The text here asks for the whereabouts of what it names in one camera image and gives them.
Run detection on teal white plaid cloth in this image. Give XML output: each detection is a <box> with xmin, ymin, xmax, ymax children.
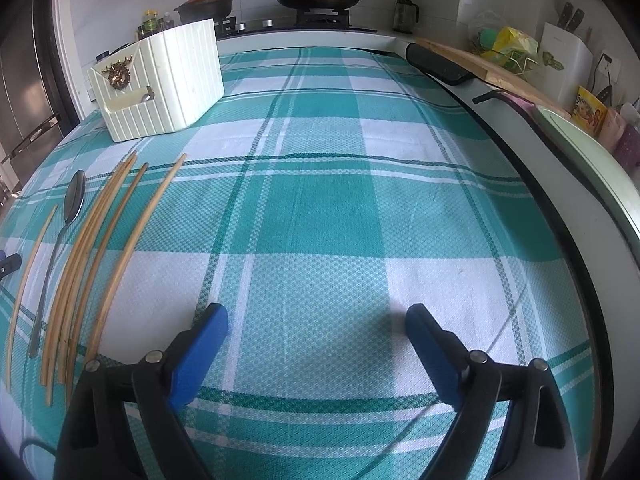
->
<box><xmin>0</xmin><ymin>47</ymin><xmax>601</xmax><ymax>480</ymax></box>

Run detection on pink cup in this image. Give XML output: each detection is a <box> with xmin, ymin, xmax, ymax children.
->
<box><xmin>599</xmin><ymin>107</ymin><xmax>629</xmax><ymax>154</ymax></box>

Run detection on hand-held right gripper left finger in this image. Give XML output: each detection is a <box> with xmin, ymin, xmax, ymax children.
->
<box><xmin>52</xmin><ymin>302</ymin><xmax>229</xmax><ymax>480</ymax></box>

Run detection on bamboo chopstick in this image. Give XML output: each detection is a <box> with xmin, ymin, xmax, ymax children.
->
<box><xmin>91</xmin><ymin>153</ymin><xmax>188</xmax><ymax>362</ymax></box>
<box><xmin>45</xmin><ymin>156</ymin><xmax>137</xmax><ymax>406</ymax></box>
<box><xmin>64</xmin><ymin>175</ymin><xmax>143</xmax><ymax>405</ymax></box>
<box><xmin>58</xmin><ymin>161</ymin><xmax>150</xmax><ymax>385</ymax></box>
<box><xmin>7</xmin><ymin>204</ymin><xmax>59</xmax><ymax>394</ymax></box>
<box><xmin>40</xmin><ymin>150</ymin><xmax>139</xmax><ymax>387</ymax></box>

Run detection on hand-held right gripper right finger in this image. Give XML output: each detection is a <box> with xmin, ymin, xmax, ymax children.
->
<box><xmin>405</xmin><ymin>303</ymin><xmax>576</xmax><ymax>480</ymax></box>

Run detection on white ribbed utensil holder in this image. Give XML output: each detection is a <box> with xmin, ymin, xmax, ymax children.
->
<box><xmin>87</xmin><ymin>18</ymin><xmax>225</xmax><ymax>143</ymax></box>

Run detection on yellow packet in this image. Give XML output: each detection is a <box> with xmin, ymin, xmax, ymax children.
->
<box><xmin>572</xmin><ymin>85</ymin><xmax>609</xmax><ymax>136</ymax></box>

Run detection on light green tray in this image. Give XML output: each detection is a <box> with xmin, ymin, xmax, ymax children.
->
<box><xmin>532</xmin><ymin>104</ymin><xmax>640</xmax><ymax>242</ymax></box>

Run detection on purple cup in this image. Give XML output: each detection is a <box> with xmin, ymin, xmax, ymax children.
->
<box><xmin>617</xmin><ymin>119</ymin><xmax>640</xmax><ymax>167</ymax></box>

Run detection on gas stove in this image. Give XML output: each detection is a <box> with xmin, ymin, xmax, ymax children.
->
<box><xmin>214</xmin><ymin>7</ymin><xmax>377</xmax><ymax>37</ymax></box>

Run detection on yellow green sponges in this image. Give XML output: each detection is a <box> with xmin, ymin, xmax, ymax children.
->
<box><xmin>492</xmin><ymin>26</ymin><xmax>541</xmax><ymax>69</ymax></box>

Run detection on wooden cutting board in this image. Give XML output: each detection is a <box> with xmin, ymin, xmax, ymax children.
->
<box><xmin>415</xmin><ymin>37</ymin><xmax>572</xmax><ymax>119</ymax></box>

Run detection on black clay pot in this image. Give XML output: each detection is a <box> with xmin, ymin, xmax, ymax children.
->
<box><xmin>173</xmin><ymin>0</ymin><xmax>239</xmax><ymax>24</ymax></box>

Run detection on metal spoon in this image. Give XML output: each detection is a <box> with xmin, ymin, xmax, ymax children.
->
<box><xmin>28</xmin><ymin>170</ymin><xmax>87</xmax><ymax>359</ymax></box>

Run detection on black oblong tray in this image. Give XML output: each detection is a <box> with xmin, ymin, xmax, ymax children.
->
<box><xmin>405</xmin><ymin>42</ymin><xmax>474</xmax><ymax>86</ymax></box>

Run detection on steel refrigerator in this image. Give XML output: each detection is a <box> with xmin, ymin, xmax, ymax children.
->
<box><xmin>0</xmin><ymin>0</ymin><xmax>82</xmax><ymax>197</ymax></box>

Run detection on wall socket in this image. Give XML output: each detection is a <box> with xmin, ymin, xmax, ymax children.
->
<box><xmin>597</xmin><ymin>50</ymin><xmax>621</xmax><ymax>82</ymax></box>

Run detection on white knife block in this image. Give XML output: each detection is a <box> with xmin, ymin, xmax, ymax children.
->
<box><xmin>537</xmin><ymin>22</ymin><xmax>594</xmax><ymax>111</ymax></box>

